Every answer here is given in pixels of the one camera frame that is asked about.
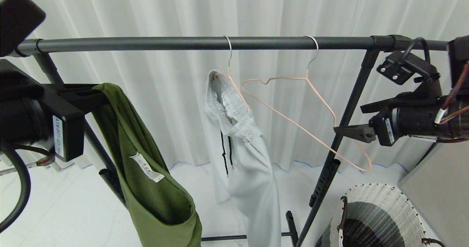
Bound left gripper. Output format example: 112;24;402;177
0;58;86;163

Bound pink clothes hanger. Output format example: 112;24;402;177
214;36;254;113
241;36;373;173

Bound pale grey shorts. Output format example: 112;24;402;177
203;69;282;247

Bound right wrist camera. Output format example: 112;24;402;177
377;51;442;108

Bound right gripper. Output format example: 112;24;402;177
333;96;455;147

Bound green garment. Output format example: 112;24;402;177
92;83;203;247

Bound white laundry basket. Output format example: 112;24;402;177
319;183;446;247

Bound white curtain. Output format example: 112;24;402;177
15;0;469;172

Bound black clothes rack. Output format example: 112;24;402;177
15;34;453;247

